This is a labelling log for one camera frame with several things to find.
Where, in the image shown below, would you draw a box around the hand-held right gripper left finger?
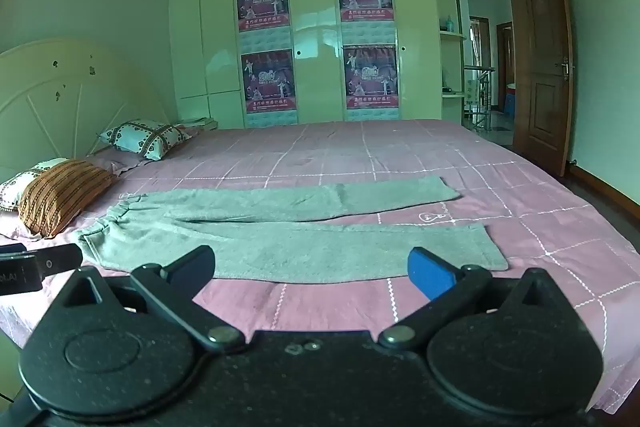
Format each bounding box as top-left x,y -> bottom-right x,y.
60,245 -> 246,353

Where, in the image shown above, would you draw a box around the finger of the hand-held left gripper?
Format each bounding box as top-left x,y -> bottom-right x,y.
37,243 -> 83,279

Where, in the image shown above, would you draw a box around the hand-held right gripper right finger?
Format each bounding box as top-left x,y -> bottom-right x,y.
377,247 -> 571,350

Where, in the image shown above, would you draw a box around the grey pants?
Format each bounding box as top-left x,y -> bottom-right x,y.
75,176 -> 510,284

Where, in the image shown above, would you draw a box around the orange striped pillow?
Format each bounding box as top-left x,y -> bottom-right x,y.
18,159 -> 119,239

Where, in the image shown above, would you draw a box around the white patterned pillow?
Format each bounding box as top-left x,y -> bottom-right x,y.
97,119 -> 193,156
0,157 -> 68,211

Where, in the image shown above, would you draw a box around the bed with pink checked sheet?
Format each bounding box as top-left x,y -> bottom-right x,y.
0,119 -> 640,413

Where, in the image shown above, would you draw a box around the cream headboard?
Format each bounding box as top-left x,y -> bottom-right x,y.
0,38 -> 173,182

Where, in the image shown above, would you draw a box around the corner shelf unit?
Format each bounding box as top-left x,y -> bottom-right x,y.
427,0 -> 468,125

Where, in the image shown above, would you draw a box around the brown wooden door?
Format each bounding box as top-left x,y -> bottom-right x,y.
509,0 -> 576,178

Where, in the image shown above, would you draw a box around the cream wardrobe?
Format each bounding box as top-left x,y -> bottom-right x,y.
167,0 -> 476,130

